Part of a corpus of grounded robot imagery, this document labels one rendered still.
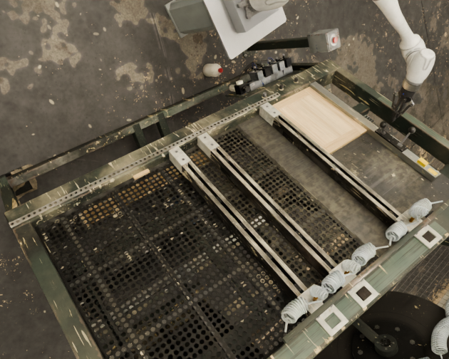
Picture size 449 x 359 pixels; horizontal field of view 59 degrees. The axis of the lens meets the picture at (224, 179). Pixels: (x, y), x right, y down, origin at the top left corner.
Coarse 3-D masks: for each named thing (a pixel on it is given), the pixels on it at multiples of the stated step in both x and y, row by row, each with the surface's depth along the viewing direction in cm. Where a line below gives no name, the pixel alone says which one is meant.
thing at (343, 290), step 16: (400, 224) 169; (400, 240) 159; (352, 256) 163; (368, 256) 161; (384, 256) 154; (336, 272) 154; (352, 272) 156; (368, 272) 150; (336, 288) 152; (288, 304) 147; (304, 304) 146; (288, 320) 147; (304, 320) 137; (288, 336) 133
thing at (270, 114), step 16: (272, 112) 231; (288, 128) 223; (304, 144) 217; (320, 160) 212; (336, 160) 210; (336, 176) 207; (352, 176) 204; (352, 192) 203; (368, 192) 199; (368, 208) 199; (384, 208) 192; (416, 208) 174; (416, 224) 183
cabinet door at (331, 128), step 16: (304, 96) 250; (320, 96) 251; (288, 112) 240; (304, 112) 241; (320, 112) 242; (336, 112) 242; (304, 128) 232; (320, 128) 233; (336, 128) 233; (352, 128) 234; (320, 144) 224; (336, 144) 225
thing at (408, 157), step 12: (312, 84) 255; (324, 96) 249; (348, 108) 242; (360, 120) 235; (372, 132) 231; (384, 144) 228; (408, 156) 219; (420, 168) 215; (432, 168) 214; (432, 180) 213
